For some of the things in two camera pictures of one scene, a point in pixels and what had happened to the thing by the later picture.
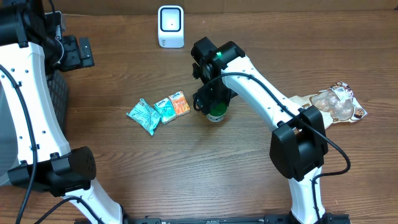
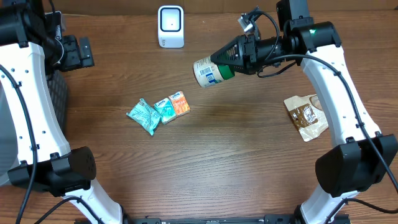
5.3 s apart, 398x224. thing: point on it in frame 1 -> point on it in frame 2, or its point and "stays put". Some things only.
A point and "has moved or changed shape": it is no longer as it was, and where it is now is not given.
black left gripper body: x=70 y=54 stays put
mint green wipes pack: x=146 y=114 stays put
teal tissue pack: x=165 y=110 stays put
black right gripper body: x=217 y=93 -> x=257 y=54
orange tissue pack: x=180 y=104 stays put
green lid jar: x=216 y=114 has moved or changed shape
